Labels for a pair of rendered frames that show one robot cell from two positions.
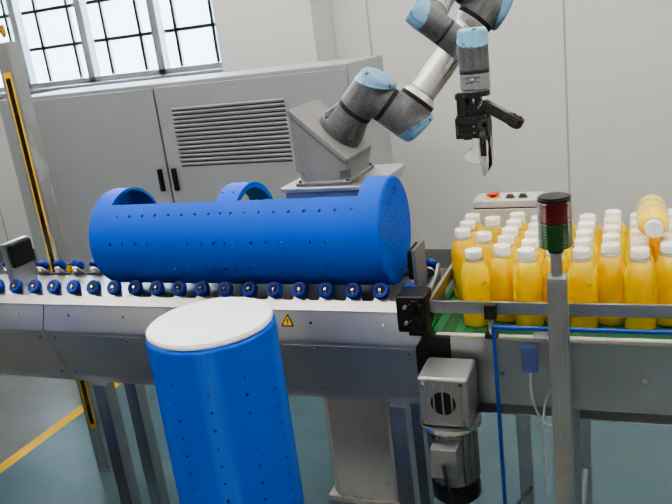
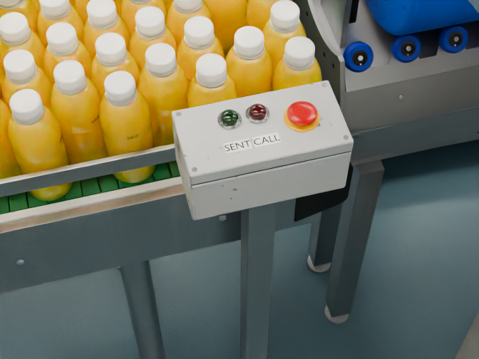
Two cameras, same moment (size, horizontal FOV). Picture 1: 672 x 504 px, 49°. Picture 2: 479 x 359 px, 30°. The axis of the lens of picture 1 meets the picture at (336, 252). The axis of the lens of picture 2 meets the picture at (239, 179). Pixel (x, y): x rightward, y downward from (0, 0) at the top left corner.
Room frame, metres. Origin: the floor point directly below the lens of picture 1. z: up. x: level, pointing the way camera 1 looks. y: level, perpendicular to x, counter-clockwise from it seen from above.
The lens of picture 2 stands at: (2.52, -0.93, 1.95)
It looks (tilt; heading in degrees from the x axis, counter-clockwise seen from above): 56 degrees down; 142
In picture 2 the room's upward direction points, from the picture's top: straight up
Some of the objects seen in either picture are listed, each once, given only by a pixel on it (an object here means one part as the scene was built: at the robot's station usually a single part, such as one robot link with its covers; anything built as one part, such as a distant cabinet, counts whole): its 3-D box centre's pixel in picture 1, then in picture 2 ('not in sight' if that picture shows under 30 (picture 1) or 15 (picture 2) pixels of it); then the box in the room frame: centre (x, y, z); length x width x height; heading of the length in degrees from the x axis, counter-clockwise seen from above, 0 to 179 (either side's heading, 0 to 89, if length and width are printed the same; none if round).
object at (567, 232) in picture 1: (555, 233); not in sight; (1.35, -0.42, 1.18); 0.06 x 0.06 x 0.05
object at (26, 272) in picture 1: (21, 262); not in sight; (2.35, 1.02, 1.00); 0.10 x 0.04 x 0.15; 157
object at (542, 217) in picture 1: (554, 210); not in sight; (1.35, -0.42, 1.23); 0.06 x 0.06 x 0.04
